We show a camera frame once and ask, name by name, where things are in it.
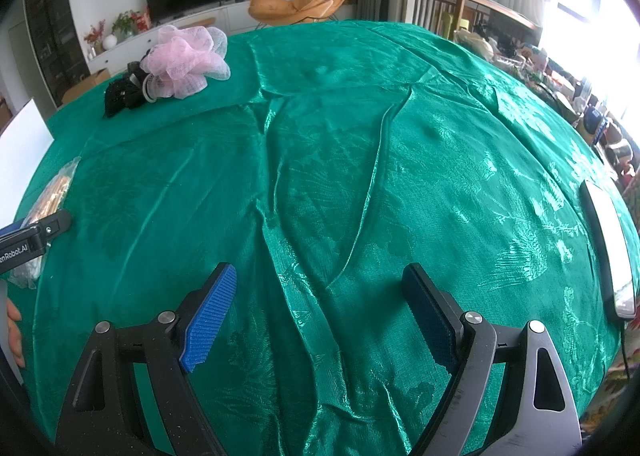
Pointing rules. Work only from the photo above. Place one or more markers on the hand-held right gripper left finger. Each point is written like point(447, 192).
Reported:
point(210, 316)

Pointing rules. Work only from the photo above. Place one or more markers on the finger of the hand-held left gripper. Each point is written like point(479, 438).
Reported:
point(55, 223)

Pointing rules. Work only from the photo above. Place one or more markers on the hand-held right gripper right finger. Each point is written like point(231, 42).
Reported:
point(430, 316)

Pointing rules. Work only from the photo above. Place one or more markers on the clear packet of beige sticks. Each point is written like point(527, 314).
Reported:
point(52, 196)

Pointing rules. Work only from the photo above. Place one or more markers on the person's left hand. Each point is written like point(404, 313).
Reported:
point(17, 346)

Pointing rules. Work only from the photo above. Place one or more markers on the black lace cloth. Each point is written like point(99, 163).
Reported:
point(120, 95)

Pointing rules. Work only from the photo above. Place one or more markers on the green tablecloth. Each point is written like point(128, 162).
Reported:
point(350, 160)

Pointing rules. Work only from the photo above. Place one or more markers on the round white vase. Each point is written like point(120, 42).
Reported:
point(110, 41)

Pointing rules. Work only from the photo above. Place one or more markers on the red flowers in vase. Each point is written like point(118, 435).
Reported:
point(94, 35)

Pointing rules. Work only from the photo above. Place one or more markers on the pink mesh bath sponge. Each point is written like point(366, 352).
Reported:
point(185, 60)

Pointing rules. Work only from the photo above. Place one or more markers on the red leafed potted plant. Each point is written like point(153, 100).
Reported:
point(127, 23)

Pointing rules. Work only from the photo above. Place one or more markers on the pile of household clutter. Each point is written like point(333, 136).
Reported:
point(560, 80)

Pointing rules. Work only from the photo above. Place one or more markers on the white television cabinet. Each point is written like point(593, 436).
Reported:
point(230, 18)

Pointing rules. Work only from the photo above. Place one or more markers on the wooden crib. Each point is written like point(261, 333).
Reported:
point(500, 10)

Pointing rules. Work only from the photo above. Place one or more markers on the dark wall shelf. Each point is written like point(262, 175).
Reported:
point(55, 35)

